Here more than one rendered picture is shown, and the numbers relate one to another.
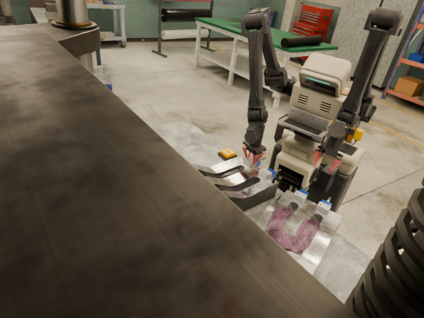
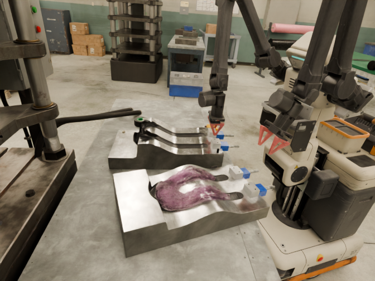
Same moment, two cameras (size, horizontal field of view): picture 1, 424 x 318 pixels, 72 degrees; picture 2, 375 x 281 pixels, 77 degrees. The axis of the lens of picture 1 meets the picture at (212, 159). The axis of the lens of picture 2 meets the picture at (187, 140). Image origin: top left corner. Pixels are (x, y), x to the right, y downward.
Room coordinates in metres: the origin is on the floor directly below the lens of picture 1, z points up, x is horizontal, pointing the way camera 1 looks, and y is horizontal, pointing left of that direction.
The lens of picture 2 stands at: (0.27, -0.68, 1.44)
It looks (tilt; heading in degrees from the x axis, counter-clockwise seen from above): 29 degrees down; 34
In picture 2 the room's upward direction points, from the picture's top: 5 degrees clockwise
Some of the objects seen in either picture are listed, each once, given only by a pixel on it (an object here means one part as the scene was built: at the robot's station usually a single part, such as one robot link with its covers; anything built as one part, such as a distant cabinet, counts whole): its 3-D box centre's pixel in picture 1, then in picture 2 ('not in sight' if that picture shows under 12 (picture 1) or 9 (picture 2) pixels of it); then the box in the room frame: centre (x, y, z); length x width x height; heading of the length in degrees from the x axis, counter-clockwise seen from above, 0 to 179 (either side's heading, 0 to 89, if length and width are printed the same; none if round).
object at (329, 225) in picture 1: (291, 234); (190, 195); (0.81, -0.34, 0.86); 0.50 x 0.26 x 0.11; 148
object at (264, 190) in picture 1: (218, 187); (167, 142); (1.03, -0.05, 0.87); 0.50 x 0.26 x 0.14; 131
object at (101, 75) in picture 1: (85, 76); (186, 78); (3.81, 1.85, 0.28); 0.61 x 0.41 x 0.15; 125
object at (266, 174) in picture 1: (271, 173); (225, 146); (1.16, -0.29, 0.89); 0.13 x 0.05 x 0.05; 131
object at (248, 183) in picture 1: (224, 178); (170, 134); (1.03, -0.06, 0.92); 0.35 x 0.16 x 0.09; 131
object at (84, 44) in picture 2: not in sight; (88, 39); (4.51, 5.87, 0.42); 0.86 x 0.33 x 0.83; 125
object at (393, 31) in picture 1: (364, 72); (323, 33); (1.18, -0.54, 1.40); 0.11 x 0.06 x 0.43; 55
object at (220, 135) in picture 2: (255, 161); (221, 135); (1.24, -0.22, 0.89); 0.13 x 0.05 x 0.05; 131
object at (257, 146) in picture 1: (255, 141); (217, 111); (1.22, -0.19, 1.02); 0.10 x 0.07 x 0.07; 41
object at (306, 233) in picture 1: (293, 224); (191, 185); (0.82, -0.34, 0.90); 0.26 x 0.18 x 0.08; 148
